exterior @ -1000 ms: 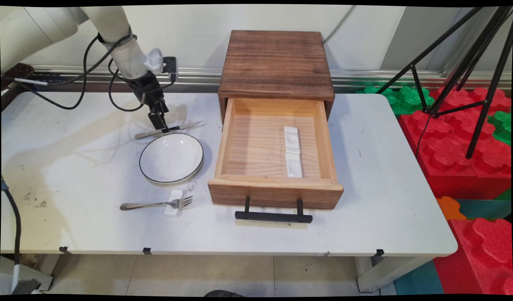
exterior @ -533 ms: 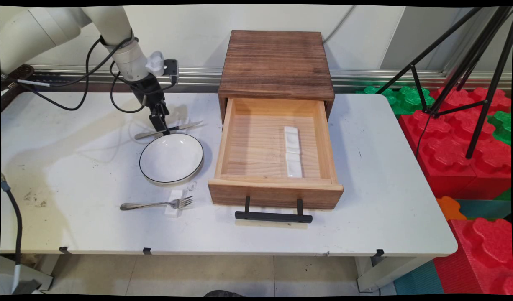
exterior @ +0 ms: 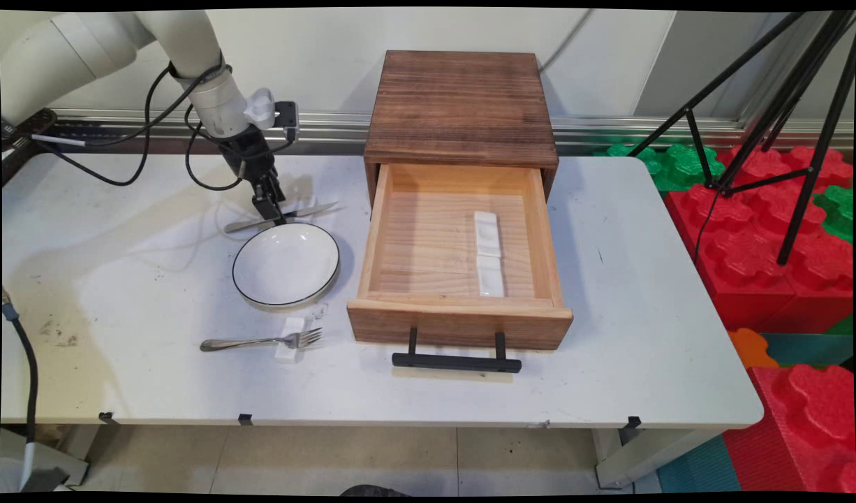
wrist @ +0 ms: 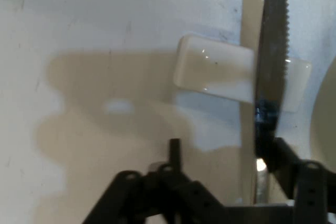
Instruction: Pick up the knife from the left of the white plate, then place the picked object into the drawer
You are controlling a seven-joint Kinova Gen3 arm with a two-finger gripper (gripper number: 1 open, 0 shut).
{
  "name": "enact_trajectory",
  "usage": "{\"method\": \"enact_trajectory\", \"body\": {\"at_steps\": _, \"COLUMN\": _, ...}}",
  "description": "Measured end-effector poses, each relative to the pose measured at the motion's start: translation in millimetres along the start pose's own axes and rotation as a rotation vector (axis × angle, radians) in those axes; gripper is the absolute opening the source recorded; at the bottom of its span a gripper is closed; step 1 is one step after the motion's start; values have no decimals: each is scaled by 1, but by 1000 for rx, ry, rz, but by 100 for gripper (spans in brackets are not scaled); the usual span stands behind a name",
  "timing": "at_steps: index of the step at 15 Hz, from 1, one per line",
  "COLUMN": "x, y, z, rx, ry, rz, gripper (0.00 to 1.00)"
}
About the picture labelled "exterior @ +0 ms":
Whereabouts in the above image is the white bowl black rim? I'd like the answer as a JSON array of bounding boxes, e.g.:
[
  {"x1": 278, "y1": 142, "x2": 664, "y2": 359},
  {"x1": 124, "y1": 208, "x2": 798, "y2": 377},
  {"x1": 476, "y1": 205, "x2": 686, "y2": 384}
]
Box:
[{"x1": 232, "y1": 222, "x2": 341, "y2": 309}]

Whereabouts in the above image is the silver metal fork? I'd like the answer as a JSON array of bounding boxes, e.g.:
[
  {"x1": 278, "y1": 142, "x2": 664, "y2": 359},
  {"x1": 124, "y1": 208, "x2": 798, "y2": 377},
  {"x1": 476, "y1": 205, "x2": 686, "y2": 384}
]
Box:
[{"x1": 200, "y1": 327, "x2": 323, "y2": 352}]

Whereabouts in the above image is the light wooden drawer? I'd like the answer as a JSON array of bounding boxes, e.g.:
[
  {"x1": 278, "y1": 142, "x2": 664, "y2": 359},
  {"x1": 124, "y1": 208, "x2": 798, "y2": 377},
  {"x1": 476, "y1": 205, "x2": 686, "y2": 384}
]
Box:
[{"x1": 346, "y1": 164, "x2": 574, "y2": 351}]

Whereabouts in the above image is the black drawer handle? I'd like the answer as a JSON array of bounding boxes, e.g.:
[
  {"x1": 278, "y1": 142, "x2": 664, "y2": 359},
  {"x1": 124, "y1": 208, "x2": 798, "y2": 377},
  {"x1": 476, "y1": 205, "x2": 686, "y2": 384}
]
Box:
[{"x1": 392, "y1": 327, "x2": 522, "y2": 374}]

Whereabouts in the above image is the teal foam block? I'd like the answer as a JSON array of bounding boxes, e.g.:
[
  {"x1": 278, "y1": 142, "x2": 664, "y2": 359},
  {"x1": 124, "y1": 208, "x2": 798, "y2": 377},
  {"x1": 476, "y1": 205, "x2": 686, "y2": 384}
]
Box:
[{"x1": 762, "y1": 333, "x2": 855, "y2": 369}]

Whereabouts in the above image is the silver table knife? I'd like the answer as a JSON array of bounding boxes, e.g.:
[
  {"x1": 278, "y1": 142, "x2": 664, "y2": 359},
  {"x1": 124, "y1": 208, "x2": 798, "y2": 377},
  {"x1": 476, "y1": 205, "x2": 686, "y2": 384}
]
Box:
[{"x1": 224, "y1": 202, "x2": 339, "y2": 234}]

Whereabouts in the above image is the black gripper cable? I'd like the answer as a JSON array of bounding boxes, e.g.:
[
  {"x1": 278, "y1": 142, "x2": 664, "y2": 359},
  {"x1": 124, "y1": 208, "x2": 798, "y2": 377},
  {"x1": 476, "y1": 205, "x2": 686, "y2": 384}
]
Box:
[{"x1": 185, "y1": 105, "x2": 246, "y2": 191}]

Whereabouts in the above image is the dark wooden drawer cabinet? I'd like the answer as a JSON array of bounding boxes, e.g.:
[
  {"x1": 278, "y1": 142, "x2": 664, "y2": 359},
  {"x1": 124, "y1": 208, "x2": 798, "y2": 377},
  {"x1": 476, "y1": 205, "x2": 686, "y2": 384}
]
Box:
[{"x1": 364, "y1": 50, "x2": 559, "y2": 205}]

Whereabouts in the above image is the teal foam mat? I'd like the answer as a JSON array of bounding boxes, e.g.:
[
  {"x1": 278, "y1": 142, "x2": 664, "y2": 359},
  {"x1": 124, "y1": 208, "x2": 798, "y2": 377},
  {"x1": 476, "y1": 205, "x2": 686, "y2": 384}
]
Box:
[{"x1": 657, "y1": 435, "x2": 743, "y2": 494}]

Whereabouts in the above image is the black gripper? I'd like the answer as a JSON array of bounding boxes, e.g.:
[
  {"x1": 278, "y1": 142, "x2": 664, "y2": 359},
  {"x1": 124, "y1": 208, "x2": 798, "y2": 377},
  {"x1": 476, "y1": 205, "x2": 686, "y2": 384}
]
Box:
[{"x1": 219, "y1": 128, "x2": 287, "y2": 226}]

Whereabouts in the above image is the dark arm base mount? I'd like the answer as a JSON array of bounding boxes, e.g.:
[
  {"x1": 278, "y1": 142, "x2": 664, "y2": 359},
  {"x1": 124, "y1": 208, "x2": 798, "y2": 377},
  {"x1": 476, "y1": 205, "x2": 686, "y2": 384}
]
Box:
[{"x1": 1, "y1": 108, "x2": 57, "y2": 186}]

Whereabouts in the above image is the black tripod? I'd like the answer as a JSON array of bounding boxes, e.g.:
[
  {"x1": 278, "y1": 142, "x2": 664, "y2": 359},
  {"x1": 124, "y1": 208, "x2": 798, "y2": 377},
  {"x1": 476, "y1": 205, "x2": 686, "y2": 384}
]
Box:
[{"x1": 627, "y1": 10, "x2": 856, "y2": 266}]

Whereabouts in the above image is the black camera cable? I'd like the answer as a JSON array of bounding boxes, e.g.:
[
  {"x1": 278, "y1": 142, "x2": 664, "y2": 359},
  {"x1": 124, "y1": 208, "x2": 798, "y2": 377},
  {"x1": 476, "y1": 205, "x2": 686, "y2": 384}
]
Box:
[{"x1": 259, "y1": 126, "x2": 297, "y2": 160}]

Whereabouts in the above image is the white ceramic cutlery rest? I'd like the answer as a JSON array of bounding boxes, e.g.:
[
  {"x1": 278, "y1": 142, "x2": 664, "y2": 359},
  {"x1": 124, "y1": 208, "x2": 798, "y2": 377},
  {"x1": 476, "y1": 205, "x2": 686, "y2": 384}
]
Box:
[
  {"x1": 473, "y1": 211, "x2": 502, "y2": 258},
  {"x1": 476, "y1": 255, "x2": 506, "y2": 298},
  {"x1": 274, "y1": 316, "x2": 307, "y2": 365}
]

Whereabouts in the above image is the orange foam block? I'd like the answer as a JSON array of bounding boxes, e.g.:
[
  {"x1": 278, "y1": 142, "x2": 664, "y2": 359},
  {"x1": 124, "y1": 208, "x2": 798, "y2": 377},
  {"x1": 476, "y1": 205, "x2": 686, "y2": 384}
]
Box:
[{"x1": 727, "y1": 327, "x2": 780, "y2": 370}]

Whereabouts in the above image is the aluminium rail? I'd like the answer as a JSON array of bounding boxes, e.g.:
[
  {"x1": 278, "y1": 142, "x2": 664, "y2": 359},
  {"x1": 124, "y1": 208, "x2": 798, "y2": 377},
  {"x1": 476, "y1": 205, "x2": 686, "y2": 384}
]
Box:
[{"x1": 51, "y1": 108, "x2": 855, "y2": 156}]

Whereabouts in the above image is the black cable blue connector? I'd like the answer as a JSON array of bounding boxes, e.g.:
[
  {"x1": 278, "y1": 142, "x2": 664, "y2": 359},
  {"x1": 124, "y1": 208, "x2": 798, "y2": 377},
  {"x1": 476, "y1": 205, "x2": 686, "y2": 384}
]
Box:
[{"x1": 1, "y1": 286, "x2": 39, "y2": 490}]

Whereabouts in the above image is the thin black hanging cable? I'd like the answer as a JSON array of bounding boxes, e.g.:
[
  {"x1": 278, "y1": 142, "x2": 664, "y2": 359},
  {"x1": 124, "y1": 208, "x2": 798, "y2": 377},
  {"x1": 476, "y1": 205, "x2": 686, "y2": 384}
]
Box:
[{"x1": 44, "y1": 66, "x2": 191, "y2": 188}]

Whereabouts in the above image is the white table leg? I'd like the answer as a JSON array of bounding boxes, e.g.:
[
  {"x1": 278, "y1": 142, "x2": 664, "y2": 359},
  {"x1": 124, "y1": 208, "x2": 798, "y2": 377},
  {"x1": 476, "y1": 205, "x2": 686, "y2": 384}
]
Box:
[
  {"x1": 1, "y1": 423, "x2": 101, "y2": 490},
  {"x1": 594, "y1": 426, "x2": 722, "y2": 490}
]

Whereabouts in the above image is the black cable grey sleeve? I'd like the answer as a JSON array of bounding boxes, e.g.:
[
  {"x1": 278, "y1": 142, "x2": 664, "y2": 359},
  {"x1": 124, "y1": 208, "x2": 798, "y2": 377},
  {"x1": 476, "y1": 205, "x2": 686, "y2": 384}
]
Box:
[{"x1": 31, "y1": 64, "x2": 232, "y2": 149}]

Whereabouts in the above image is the red foam block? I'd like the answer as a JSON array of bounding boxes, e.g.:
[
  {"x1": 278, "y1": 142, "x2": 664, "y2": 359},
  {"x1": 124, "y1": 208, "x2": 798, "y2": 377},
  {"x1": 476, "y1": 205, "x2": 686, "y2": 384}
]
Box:
[
  {"x1": 664, "y1": 183, "x2": 855, "y2": 335},
  {"x1": 718, "y1": 145, "x2": 855, "y2": 193},
  {"x1": 723, "y1": 363, "x2": 856, "y2": 494}
]

